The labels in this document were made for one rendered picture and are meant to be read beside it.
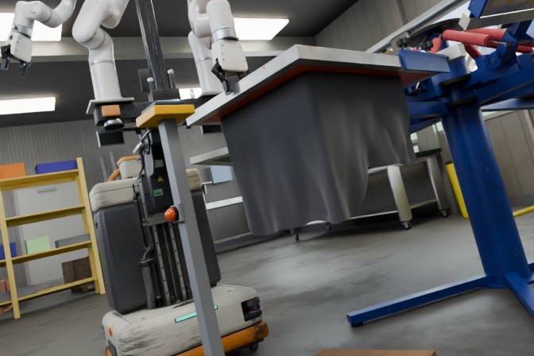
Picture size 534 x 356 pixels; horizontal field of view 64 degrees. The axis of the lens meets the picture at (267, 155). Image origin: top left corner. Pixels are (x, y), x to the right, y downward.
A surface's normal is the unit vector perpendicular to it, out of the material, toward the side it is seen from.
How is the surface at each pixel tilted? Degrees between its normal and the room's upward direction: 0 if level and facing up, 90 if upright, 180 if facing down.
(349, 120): 92
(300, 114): 92
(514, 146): 90
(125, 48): 90
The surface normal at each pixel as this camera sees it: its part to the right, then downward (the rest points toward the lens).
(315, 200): -0.75, 0.11
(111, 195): 0.46, -0.22
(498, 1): 0.28, 0.73
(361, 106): 0.64, -0.22
